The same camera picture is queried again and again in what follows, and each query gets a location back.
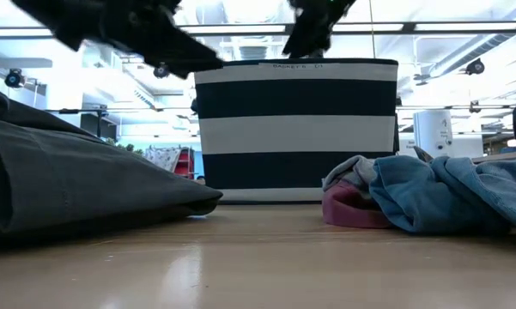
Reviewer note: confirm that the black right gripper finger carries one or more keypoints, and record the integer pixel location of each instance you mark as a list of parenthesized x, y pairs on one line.
[(309, 40)]

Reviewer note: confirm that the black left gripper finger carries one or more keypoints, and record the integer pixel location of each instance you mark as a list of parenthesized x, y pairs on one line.
[(184, 56)]

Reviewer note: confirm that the light grey sock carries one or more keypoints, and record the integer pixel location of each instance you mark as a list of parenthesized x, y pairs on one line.
[(352, 169)]

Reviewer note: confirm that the dark grey trousers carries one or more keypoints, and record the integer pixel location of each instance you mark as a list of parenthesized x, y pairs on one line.
[(68, 180)]

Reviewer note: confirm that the maroon garment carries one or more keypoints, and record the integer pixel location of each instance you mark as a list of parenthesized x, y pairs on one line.
[(347, 210)]

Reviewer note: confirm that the slate blue garment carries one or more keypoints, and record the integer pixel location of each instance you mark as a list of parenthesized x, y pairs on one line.
[(446, 197)]

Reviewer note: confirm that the black ceiling spotlight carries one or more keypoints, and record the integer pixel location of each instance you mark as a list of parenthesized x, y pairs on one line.
[(14, 79), (475, 66), (161, 70)]

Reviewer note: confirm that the ceiling light strip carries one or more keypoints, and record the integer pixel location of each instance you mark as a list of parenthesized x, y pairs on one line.
[(232, 29), (468, 26)]

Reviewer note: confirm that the navy white striped fabric basket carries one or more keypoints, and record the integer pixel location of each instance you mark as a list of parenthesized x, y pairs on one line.
[(296, 133)]

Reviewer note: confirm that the red rack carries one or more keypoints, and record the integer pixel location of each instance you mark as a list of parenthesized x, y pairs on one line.
[(185, 164)]

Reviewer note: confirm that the green artificial succulent plant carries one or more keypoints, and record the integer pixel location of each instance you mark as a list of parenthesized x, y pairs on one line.
[(126, 148)]

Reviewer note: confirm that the white cylindrical appliance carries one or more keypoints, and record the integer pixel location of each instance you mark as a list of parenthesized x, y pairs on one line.
[(432, 133)]

